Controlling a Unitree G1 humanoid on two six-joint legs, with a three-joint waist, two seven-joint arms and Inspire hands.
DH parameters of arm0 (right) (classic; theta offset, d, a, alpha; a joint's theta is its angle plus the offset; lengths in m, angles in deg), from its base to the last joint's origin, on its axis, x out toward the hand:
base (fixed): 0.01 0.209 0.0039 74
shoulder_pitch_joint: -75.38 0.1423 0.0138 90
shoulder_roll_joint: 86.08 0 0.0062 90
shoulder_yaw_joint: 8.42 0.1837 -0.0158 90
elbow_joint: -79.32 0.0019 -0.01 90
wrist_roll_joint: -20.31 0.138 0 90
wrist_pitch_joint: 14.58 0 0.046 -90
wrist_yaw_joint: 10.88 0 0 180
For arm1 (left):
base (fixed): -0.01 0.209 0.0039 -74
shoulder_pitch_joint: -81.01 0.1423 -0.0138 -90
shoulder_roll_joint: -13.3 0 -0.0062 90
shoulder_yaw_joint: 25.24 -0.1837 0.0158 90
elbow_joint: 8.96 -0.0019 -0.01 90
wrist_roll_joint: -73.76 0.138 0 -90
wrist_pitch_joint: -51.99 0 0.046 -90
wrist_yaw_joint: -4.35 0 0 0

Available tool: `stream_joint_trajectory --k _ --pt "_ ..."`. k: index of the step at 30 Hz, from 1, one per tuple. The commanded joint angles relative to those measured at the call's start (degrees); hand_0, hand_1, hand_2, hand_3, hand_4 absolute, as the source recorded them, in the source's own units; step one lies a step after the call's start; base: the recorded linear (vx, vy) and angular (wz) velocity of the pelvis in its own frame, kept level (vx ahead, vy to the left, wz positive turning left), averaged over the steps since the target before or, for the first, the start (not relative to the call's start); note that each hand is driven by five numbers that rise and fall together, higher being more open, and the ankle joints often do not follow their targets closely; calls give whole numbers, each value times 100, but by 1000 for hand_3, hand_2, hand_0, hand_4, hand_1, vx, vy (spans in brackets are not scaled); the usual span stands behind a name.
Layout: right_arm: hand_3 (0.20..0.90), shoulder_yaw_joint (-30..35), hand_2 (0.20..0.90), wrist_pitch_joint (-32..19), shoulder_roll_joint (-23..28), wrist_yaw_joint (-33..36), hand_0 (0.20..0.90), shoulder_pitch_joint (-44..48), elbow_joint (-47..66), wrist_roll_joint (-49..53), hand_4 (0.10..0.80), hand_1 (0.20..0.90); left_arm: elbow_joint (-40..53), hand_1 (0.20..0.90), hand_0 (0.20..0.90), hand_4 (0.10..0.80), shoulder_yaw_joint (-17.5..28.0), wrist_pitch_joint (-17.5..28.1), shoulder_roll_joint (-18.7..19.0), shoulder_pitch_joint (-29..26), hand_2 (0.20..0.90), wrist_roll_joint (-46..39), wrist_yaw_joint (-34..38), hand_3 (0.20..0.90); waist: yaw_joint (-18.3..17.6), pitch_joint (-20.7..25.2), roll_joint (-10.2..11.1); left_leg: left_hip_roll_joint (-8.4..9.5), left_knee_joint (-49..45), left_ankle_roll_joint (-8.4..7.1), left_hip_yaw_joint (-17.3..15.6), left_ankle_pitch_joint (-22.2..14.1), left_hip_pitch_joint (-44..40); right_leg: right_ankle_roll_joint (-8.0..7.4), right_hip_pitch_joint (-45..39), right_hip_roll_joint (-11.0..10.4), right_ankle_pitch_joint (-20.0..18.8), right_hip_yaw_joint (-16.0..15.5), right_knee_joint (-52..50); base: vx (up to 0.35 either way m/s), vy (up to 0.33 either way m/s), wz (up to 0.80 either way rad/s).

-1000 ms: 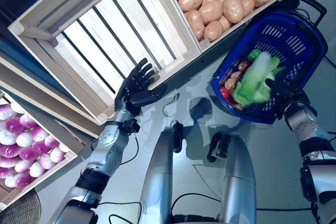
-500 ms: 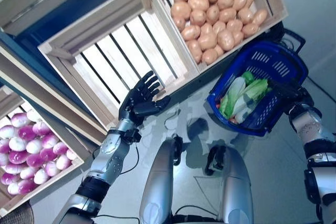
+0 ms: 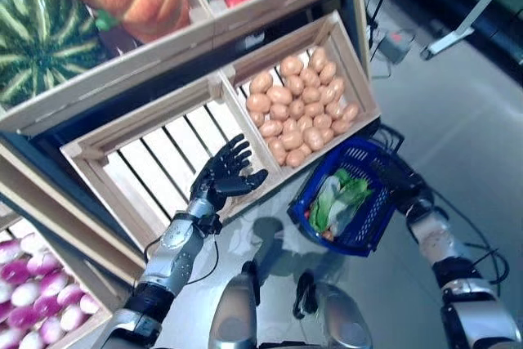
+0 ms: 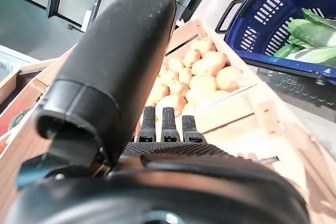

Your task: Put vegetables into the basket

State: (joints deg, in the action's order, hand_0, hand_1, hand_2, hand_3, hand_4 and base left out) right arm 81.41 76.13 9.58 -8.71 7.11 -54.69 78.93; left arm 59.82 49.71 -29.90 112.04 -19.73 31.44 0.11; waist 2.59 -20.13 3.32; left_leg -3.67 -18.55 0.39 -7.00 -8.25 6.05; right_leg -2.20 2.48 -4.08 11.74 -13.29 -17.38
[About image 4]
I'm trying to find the brown potato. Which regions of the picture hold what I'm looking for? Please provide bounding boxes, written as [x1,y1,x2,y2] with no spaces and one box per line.
[190,37,216,56]
[215,66,243,92]
[187,76,218,93]
[191,50,227,77]

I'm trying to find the blue plastic shopping basket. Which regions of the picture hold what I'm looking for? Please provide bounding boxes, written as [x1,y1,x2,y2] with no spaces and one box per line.
[215,0,336,86]

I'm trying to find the left five-finger robot hand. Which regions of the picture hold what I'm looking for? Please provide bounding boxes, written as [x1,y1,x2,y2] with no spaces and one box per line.
[5,0,310,224]

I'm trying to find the wooden slat crate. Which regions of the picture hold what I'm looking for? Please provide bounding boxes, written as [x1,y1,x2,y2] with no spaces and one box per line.
[132,18,266,135]
[183,83,336,224]
[0,48,79,209]

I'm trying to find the dark green cucumber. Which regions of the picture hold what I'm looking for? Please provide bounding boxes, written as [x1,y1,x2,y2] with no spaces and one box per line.
[274,43,302,58]

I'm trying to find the dark green broccoli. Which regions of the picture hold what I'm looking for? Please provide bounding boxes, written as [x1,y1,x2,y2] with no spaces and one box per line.
[9,108,34,130]

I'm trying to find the green napa cabbage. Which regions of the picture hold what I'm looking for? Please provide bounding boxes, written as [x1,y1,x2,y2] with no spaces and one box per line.
[300,7,336,25]
[285,47,336,65]
[287,18,336,49]

